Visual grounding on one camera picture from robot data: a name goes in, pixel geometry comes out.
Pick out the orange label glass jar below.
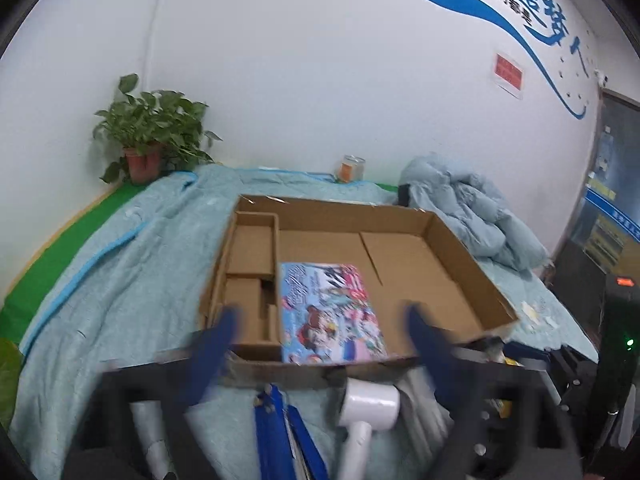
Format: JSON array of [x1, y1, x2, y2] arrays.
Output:
[[338, 155, 366, 184]]

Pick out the potted green plant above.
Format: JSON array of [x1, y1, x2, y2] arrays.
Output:
[[92, 74, 223, 185]]

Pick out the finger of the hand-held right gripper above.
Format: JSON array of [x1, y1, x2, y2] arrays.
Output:
[[549, 347, 603, 413]]

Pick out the colourful cartoon book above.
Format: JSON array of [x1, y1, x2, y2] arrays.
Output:
[[279, 261, 390, 365]]

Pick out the yellow green leaf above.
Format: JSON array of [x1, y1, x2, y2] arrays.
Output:
[[0, 339, 24, 428]]

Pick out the light blue puffer jacket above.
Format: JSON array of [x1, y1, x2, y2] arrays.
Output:
[[397, 155, 555, 273]]

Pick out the dark door with notices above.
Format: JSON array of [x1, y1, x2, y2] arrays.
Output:
[[550, 87, 640, 286]]

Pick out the red wall sign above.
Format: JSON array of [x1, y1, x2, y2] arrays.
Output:
[[491, 51, 526, 100]]

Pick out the green mat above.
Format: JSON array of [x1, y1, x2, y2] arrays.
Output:
[[0, 180, 151, 346]]

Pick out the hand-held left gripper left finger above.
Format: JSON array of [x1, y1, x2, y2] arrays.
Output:
[[62, 307, 242, 480]]

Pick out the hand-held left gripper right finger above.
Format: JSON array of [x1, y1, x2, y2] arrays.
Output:
[[406, 304, 584, 480]]

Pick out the white handheld device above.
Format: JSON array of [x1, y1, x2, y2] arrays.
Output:
[[336, 379, 402, 480]]

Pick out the brown cardboard box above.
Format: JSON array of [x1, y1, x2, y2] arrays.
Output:
[[199, 194, 520, 392]]

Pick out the blue flat bar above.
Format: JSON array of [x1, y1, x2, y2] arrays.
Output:
[[287, 405, 329, 480], [254, 384, 287, 480]]

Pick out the grey white plastic tool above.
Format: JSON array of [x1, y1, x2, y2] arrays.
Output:
[[395, 371, 453, 467]]

